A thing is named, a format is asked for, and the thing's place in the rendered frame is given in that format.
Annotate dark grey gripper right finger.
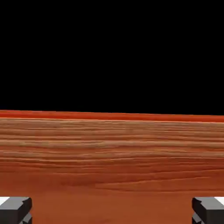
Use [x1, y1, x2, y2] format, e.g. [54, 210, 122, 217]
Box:
[191, 196, 224, 224]

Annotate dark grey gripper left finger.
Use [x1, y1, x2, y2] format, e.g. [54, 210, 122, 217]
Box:
[0, 196, 33, 224]

